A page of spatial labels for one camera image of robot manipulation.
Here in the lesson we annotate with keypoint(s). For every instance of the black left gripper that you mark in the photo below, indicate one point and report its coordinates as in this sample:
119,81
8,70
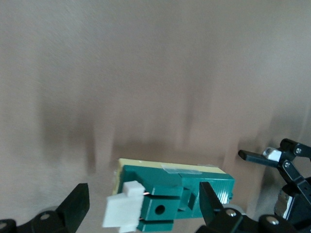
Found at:
298,189

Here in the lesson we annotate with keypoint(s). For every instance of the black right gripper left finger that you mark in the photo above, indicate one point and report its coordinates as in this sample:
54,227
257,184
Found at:
75,206

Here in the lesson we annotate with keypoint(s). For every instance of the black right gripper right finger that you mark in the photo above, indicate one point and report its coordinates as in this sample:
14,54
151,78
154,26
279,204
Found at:
211,211

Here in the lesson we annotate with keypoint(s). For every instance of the green terminal block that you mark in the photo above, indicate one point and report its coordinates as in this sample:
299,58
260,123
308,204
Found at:
165,177

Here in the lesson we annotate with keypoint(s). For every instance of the brown paper table cover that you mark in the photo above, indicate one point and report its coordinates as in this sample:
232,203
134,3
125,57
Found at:
145,72

